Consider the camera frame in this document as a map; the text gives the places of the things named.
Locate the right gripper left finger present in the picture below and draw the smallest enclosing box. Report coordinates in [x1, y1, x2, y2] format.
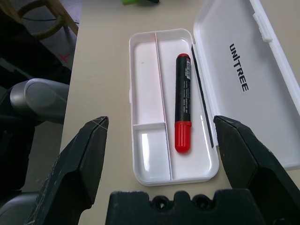
[23, 116, 110, 225]

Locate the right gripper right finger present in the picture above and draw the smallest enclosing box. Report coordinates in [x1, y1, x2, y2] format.
[213, 116, 300, 225]

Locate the black marker with red cap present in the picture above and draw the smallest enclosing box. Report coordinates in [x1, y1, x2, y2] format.
[174, 53, 193, 154]

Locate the white Unitree pencil case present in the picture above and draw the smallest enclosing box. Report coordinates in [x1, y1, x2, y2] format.
[128, 0, 300, 187]

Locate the green translucent highlighter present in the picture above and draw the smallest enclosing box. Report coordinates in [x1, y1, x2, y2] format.
[121, 0, 150, 5]

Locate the grey robot right leg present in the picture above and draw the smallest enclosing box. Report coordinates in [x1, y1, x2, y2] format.
[0, 189, 42, 225]

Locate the wooden stool frame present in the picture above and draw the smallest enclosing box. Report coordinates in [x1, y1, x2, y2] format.
[17, 0, 79, 40]

